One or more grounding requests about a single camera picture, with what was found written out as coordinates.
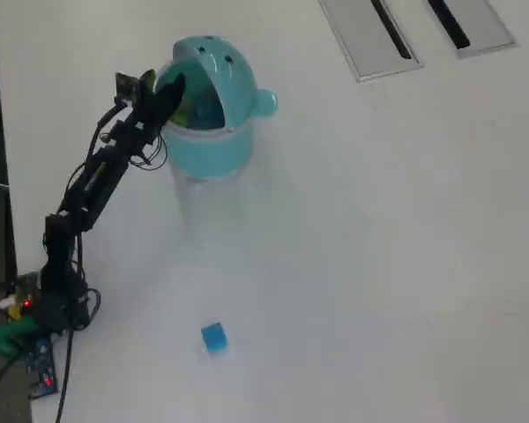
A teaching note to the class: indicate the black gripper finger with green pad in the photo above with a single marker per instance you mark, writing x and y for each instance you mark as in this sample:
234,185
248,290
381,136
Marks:
169,99
147,83

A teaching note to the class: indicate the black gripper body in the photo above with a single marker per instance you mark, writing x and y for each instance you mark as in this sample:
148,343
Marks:
142,121

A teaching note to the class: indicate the green table clamp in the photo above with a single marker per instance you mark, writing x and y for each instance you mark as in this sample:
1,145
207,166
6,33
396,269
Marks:
2,337

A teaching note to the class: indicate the blue circuit board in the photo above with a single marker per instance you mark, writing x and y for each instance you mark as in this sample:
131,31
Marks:
42,365

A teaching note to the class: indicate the blue lego block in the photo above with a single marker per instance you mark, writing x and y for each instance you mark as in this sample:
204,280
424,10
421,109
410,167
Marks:
213,337

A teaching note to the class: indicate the teal whale-shaped bin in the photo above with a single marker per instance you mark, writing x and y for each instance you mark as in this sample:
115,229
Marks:
211,150

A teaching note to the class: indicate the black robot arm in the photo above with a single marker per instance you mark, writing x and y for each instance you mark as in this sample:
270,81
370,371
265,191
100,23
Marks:
61,255

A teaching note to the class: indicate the yellow connector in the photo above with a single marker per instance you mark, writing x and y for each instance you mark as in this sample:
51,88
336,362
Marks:
14,311

